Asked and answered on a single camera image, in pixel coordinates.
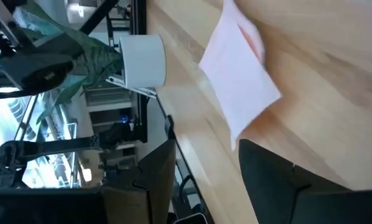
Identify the green leafy plant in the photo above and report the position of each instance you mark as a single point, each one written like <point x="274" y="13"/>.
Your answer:
<point x="95" y="59"/>

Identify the pink sticky note pad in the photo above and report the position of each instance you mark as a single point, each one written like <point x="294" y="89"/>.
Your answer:
<point x="235" y="77"/>

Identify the white plant pot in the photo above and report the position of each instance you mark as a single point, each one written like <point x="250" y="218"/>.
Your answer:
<point x="142" y="62"/>

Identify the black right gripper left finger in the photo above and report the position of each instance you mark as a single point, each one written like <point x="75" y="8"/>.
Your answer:
<point x="142" y="199"/>

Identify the black background equipment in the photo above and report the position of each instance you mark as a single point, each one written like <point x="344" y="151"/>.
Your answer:
<point x="36" y="73"/>
<point x="49" y="148"/>

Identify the grey background cabinet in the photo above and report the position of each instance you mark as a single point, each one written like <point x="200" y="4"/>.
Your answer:
<point x="108" y="96"/>

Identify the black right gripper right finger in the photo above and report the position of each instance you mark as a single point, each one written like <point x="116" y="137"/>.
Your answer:
<point x="282" y="199"/>

